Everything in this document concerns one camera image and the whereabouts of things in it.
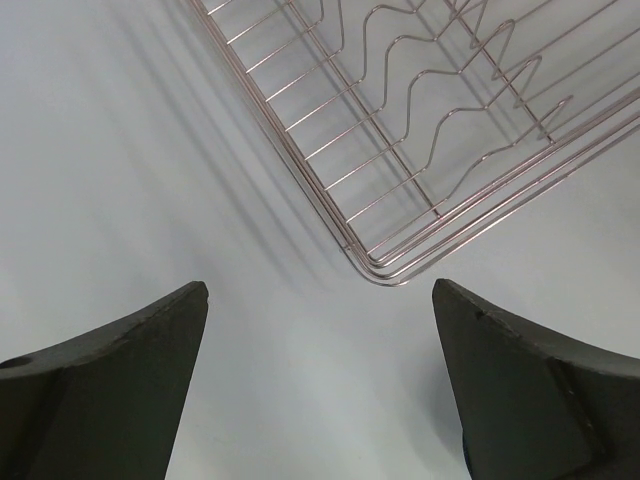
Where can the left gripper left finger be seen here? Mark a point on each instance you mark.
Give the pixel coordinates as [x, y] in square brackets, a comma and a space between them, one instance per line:
[106, 404]

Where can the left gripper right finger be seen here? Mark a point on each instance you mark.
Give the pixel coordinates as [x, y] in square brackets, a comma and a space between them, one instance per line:
[534, 403]

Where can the wire dish rack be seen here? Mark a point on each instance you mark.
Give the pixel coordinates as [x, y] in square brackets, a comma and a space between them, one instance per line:
[415, 126]

